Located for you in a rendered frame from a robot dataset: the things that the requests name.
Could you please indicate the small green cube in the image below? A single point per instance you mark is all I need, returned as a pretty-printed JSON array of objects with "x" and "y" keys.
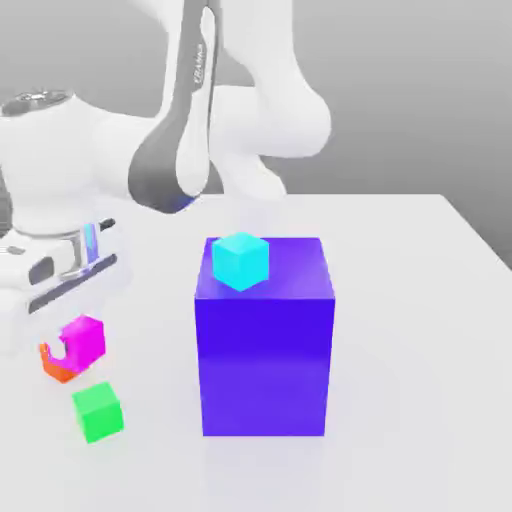
[{"x": 98, "y": 412}]

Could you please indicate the large blue box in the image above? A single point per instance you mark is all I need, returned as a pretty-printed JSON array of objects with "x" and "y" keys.
[{"x": 264, "y": 360}]

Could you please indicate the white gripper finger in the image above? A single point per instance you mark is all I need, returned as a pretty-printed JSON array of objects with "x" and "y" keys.
[{"x": 56, "y": 348}]

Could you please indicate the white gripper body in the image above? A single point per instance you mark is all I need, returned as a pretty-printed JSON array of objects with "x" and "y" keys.
[{"x": 60, "y": 292}]

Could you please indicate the small magenta cube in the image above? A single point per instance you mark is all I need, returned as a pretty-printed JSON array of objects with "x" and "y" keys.
[{"x": 88, "y": 340}]

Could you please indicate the small cyan cube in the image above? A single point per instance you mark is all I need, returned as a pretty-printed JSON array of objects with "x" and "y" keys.
[{"x": 240, "y": 260}]

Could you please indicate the small orange cube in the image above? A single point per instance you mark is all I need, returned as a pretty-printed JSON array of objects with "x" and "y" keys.
[{"x": 56, "y": 370}]

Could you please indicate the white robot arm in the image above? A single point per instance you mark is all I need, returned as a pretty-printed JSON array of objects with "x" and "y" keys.
[{"x": 276, "y": 100}]

